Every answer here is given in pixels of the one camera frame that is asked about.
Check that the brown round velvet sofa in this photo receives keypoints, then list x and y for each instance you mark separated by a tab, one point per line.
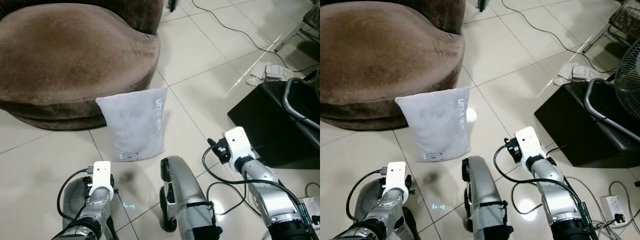
385	55
70	55

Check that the silver robot leg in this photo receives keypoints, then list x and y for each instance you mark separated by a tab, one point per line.
485	190
185	185
75	197

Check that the black box ottoman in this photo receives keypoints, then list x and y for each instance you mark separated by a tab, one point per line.
570	125
265	125

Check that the crumpled white grey cloth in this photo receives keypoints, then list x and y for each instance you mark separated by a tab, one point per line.
580	73
272	74

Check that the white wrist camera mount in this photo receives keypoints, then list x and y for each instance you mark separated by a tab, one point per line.
101	177
530	145
395	177
240	145

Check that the plaid cushion metal chair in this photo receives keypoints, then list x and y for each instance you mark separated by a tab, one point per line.
627	17
311	17

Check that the white power strip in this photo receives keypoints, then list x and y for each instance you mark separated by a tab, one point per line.
311	210
614	207

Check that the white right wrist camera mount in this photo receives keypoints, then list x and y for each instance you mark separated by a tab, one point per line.
240	145
530	145

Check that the silver robot left leg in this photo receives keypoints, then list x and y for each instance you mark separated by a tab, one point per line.
75	197

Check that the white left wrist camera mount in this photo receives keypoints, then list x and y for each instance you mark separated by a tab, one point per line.
101	177
395	177

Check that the silver robot right leg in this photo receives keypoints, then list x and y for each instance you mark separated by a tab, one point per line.
185	185
485	190

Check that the grey metal tube frame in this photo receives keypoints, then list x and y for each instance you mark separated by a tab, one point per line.
590	102
287	102

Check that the grey rectangular pillow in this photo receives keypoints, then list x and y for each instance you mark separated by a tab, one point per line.
435	125
132	125

